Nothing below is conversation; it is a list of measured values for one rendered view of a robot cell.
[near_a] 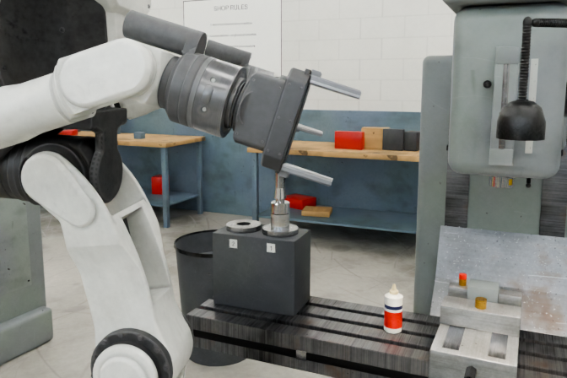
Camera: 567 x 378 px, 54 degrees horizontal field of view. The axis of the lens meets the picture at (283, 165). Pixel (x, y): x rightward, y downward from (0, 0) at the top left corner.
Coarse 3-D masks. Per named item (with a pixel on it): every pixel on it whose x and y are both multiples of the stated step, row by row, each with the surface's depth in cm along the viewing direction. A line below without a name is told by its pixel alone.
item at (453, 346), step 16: (448, 288) 122; (464, 288) 121; (512, 304) 117; (448, 336) 107; (464, 336) 107; (480, 336) 107; (496, 336) 107; (512, 336) 107; (432, 352) 102; (448, 352) 101; (464, 352) 101; (480, 352) 101; (496, 352) 101; (512, 352) 101; (432, 368) 102; (448, 368) 101; (464, 368) 100; (480, 368) 98; (496, 368) 97; (512, 368) 96
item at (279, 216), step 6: (276, 210) 134; (282, 210) 134; (288, 210) 135; (276, 216) 134; (282, 216) 134; (288, 216) 135; (276, 222) 134; (282, 222) 134; (288, 222) 135; (276, 228) 135; (282, 228) 135; (288, 228) 136
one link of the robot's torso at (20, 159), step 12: (24, 144) 93; (36, 144) 92; (48, 144) 90; (60, 144) 90; (72, 144) 91; (84, 144) 92; (24, 156) 91; (72, 156) 90; (84, 156) 91; (84, 168) 90; (24, 192) 92; (36, 204) 95
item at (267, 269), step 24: (216, 240) 137; (240, 240) 135; (264, 240) 132; (288, 240) 130; (216, 264) 138; (240, 264) 136; (264, 264) 133; (288, 264) 131; (216, 288) 139; (240, 288) 136; (264, 288) 134; (288, 288) 132; (288, 312) 133
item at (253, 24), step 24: (192, 0) 608; (216, 0) 597; (240, 0) 586; (264, 0) 575; (192, 24) 613; (216, 24) 601; (240, 24) 590; (264, 24) 579; (240, 48) 594; (264, 48) 583
